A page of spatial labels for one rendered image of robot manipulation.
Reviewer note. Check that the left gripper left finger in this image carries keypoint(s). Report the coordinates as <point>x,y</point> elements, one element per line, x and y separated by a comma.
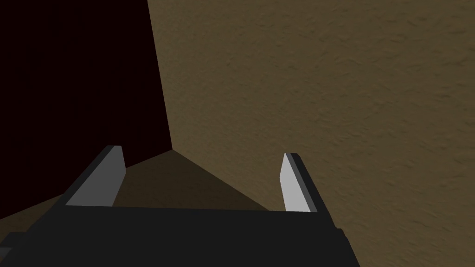
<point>100,181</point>

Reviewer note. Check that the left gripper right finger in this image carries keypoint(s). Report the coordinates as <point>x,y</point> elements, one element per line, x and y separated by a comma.
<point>297,187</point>

